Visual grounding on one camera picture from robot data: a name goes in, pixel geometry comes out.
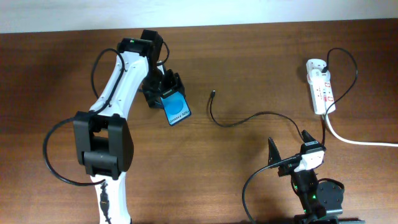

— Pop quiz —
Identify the blue screen smartphone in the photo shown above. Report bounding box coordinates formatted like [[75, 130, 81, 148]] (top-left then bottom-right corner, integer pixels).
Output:
[[160, 91, 192, 126]]

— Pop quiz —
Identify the black USB charging cable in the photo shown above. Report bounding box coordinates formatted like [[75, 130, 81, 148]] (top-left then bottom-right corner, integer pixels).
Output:
[[209, 47, 359, 147]]

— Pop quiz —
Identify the white power strip cord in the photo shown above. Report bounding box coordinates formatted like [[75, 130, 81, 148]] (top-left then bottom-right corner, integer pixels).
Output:
[[324, 113, 398, 148]]

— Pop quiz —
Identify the white power strip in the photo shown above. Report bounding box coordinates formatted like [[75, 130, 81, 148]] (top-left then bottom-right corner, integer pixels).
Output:
[[306, 58, 336, 115]]

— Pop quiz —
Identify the white USB charger adapter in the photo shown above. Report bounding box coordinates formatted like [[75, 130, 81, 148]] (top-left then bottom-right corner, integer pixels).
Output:
[[307, 69, 331, 85]]

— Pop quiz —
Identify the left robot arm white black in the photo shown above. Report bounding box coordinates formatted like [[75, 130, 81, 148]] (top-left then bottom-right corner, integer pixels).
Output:
[[73, 39, 192, 223]]

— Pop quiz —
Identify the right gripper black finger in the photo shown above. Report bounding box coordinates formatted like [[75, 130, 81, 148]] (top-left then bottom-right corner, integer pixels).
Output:
[[268, 137, 282, 168], [301, 130, 317, 143]]

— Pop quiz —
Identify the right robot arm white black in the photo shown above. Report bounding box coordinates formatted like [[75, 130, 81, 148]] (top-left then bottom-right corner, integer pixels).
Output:
[[268, 130, 345, 223]]

